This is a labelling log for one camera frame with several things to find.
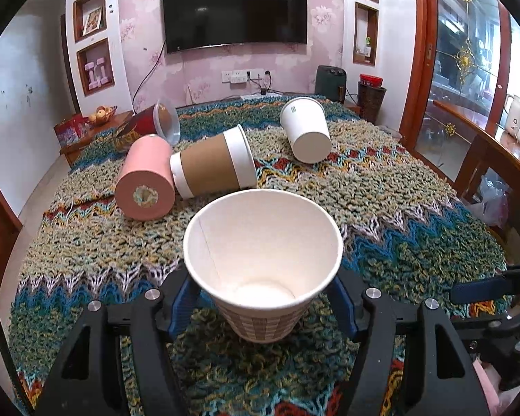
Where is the red gift box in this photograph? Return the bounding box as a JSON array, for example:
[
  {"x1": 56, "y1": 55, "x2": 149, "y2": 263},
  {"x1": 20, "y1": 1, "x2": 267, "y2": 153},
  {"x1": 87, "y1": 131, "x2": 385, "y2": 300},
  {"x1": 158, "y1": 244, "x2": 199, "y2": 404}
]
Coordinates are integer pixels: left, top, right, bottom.
[{"x1": 54, "y1": 115, "x2": 90, "y2": 148}]

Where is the black television cable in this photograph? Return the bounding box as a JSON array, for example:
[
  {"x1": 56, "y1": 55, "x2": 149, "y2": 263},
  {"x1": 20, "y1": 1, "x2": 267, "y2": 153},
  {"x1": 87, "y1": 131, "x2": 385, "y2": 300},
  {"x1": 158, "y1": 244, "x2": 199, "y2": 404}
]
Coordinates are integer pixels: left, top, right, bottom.
[{"x1": 132, "y1": 40, "x2": 166, "y2": 113}]

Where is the black wall television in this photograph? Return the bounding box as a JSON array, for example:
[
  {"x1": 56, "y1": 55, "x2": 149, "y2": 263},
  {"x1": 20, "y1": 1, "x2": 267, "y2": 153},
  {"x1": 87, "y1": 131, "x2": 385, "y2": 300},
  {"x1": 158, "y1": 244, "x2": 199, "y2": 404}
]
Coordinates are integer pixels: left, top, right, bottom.
[{"x1": 162, "y1": 0, "x2": 308, "y2": 55}]

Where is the wooden side cabinet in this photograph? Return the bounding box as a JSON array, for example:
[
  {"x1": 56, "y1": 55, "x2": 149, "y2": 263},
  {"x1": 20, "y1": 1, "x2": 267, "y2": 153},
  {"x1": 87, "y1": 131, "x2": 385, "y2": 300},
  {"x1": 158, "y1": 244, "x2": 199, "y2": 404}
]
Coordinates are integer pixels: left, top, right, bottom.
[{"x1": 61, "y1": 110, "x2": 135, "y2": 166}]

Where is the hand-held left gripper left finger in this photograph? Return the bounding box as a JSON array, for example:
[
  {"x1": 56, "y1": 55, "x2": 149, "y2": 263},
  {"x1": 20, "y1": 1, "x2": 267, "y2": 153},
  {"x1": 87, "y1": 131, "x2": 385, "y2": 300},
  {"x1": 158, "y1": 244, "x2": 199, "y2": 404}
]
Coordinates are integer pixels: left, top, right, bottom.
[{"x1": 34, "y1": 269, "x2": 202, "y2": 416}]

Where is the fruit basket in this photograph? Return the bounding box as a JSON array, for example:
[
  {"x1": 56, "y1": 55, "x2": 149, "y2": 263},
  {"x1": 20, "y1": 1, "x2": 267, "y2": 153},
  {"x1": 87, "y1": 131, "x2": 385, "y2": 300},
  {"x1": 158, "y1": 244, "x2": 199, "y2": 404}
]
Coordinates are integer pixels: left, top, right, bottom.
[{"x1": 88, "y1": 105, "x2": 118, "y2": 125}]

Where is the pink cup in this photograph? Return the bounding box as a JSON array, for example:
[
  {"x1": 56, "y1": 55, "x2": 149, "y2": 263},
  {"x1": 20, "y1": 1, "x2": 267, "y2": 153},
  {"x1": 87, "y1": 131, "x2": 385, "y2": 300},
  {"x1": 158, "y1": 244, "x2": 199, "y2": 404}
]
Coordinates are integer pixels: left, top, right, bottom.
[{"x1": 115, "y1": 134, "x2": 175, "y2": 221}]

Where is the white electric kettle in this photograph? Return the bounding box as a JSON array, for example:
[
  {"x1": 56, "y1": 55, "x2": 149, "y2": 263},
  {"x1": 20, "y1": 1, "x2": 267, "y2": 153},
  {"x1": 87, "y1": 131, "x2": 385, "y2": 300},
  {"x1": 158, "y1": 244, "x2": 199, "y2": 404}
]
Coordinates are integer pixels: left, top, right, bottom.
[{"x1": 504, "y1": 94, "x2": 520, "y2": 135}]

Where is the colourful knitted blanket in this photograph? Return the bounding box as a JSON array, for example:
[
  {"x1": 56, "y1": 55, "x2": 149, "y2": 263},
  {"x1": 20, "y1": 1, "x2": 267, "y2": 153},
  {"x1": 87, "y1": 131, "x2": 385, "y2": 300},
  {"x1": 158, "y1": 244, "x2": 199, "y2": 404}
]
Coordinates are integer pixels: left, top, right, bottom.
[{"x1": 6, "y1": 95, "x2": 510, "y2": 416}]

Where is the pink cloth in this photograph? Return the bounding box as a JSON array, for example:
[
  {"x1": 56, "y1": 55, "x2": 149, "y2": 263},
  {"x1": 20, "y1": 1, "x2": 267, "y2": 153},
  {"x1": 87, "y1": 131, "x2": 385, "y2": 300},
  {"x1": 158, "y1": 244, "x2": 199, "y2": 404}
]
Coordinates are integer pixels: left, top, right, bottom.
[{"x1": 472, "y1": 355, "x2": 503, "y2": 416}]

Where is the glass sliding door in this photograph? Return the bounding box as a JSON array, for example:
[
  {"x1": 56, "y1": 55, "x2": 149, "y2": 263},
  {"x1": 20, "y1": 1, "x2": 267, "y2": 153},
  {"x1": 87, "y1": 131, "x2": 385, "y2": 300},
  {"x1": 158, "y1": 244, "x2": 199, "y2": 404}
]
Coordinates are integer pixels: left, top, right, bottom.
[{"x1": 401, "y1": 0, "x2": 518, "y2": 178}]

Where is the white wall socket strip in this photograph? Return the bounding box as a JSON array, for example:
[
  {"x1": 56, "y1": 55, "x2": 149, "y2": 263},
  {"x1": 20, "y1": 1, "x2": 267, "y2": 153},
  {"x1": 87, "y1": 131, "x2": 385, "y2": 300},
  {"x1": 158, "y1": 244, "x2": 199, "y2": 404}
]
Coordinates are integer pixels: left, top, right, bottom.
[{"x1": 222, "y1": 68, "x2": 266, "y2": 84}]

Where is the brown sleeved paper cup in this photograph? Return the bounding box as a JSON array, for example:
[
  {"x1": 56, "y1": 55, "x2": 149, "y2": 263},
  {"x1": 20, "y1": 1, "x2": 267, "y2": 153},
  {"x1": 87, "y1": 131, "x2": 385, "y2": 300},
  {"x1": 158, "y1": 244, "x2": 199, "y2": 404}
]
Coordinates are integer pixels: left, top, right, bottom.
[{"x1": 170, "y1": 124, "x2": 257, "y2": 200}]

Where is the framed picture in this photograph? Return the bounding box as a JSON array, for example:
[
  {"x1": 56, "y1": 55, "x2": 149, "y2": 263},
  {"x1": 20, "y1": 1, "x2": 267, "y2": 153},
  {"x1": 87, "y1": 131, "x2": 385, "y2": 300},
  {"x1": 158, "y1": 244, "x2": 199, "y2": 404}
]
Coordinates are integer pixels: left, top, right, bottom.
[{"x1": 82, "y1": 7, "x2": 104, "y2": 36}]

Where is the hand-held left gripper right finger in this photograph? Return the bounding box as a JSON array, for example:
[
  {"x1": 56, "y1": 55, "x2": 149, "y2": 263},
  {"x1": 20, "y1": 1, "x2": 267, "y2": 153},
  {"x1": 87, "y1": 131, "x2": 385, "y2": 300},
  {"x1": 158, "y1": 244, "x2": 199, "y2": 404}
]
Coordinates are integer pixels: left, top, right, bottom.
[{"x1": 328, "y1": 268, "x2": 491, "y2": 416}]

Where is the plain white paper cup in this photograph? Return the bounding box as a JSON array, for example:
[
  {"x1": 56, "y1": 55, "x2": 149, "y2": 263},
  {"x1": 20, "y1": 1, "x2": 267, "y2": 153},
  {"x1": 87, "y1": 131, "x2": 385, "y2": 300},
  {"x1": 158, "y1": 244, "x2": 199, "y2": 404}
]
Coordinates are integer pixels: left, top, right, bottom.
[{"x1": 280, "y1": 96, "x2": 331, "y2": 164}]

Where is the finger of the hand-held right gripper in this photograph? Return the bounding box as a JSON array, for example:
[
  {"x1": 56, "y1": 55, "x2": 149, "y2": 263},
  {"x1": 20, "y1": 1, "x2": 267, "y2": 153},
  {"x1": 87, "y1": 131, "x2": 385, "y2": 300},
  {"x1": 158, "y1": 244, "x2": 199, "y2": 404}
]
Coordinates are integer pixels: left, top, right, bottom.
[
  {"x1": 452, "y1": 310, "x2": 520, "y2": 393},
  {"x1": 450, "y1": 260, "x2": 520, "y2": 305}
]

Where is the dark wicker basket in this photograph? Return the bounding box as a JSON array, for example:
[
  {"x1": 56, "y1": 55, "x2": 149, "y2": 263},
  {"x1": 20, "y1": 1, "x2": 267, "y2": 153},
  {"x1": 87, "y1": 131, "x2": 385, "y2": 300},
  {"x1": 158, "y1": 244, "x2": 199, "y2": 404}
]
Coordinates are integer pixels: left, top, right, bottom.
[{"x1": 357, "y1": 83, "x2": 387, "y2": 124}]

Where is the checkered paper cup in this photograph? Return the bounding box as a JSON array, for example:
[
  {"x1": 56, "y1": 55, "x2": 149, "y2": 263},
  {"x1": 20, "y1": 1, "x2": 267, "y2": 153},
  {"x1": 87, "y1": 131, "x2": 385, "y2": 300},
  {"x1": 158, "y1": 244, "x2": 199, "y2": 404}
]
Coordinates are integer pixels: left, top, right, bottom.
[{"x1": 183, "y1": 189, "x2": 344, "y2": 345}]

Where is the red cup with clear lid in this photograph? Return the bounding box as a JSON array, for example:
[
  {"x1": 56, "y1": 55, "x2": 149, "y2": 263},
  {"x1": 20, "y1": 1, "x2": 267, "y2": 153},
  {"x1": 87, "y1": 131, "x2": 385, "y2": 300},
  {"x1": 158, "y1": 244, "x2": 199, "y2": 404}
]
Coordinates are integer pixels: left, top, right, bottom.
[{"x1": 116, "y1": 99, "x2": 181, "y2": 148}]

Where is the clear plastic bag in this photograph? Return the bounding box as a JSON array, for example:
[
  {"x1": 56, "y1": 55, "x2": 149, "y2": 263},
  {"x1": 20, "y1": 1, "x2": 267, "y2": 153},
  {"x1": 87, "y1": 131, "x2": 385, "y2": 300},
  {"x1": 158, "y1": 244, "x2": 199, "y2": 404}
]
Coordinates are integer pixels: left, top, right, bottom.
[{"x1": 480, "y1": 177, "x2": 510, "y2": 227}]

